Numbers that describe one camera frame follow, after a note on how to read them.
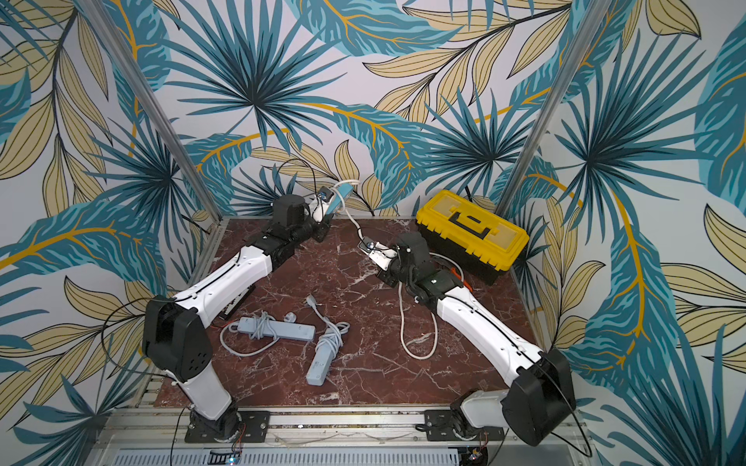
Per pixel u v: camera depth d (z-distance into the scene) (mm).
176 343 452
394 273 682
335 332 836
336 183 836
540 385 396
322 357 800
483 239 924
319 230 748
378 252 662
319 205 703
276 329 863
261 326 837
